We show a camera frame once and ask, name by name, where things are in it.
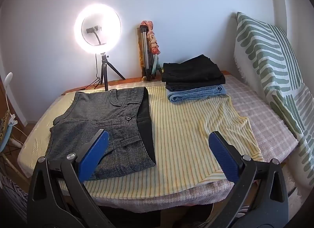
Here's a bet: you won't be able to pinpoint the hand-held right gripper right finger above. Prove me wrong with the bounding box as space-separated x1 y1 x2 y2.
208 131 289 228

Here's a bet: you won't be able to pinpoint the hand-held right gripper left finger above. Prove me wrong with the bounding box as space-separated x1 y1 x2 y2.
26 129 116 228

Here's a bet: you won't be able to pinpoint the grey tweed pants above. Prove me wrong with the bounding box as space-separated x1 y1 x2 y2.
45 87 157 181

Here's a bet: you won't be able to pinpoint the black folded pants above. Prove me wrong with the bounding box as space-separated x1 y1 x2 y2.
161 54 226 84
165 82 226 92

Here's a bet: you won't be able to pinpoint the yellow striped blanket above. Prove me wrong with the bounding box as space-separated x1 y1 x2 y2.
18 84 264 200

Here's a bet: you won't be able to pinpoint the pink checked blanket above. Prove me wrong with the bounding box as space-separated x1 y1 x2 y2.
61 71 299 214

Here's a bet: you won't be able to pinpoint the blue folded jeans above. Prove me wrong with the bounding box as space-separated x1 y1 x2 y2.
167 85 227 103

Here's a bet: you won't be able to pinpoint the orange bed sheet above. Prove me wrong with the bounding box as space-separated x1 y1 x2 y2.
61 70 231 95

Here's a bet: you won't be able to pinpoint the black mini tripod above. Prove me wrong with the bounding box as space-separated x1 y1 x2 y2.
94 52 126 92

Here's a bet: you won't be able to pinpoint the light blue chair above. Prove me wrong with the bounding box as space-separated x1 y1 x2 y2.
0 122 16 168

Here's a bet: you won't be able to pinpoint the striped cloth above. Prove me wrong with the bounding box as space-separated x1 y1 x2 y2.
0 174 29 222

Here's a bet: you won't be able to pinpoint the yellow patterned cloth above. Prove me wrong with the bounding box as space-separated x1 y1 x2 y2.
138 44 148 74

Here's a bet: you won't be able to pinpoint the green patterned pillow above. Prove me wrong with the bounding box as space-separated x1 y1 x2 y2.
233 12 314 182

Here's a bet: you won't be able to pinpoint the silver folded tripod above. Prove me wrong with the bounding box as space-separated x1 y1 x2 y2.
137 24 157 81

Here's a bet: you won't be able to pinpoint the white clip lamp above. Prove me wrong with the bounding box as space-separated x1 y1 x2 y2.
3 72 19 127

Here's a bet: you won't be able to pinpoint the black phone holder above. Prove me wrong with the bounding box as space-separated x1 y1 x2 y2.
86 25 108 46

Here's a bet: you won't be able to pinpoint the black cable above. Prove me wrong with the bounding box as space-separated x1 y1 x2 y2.
61 77 102 95

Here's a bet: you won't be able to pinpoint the white ring light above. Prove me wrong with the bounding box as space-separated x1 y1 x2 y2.
74 3 121 55

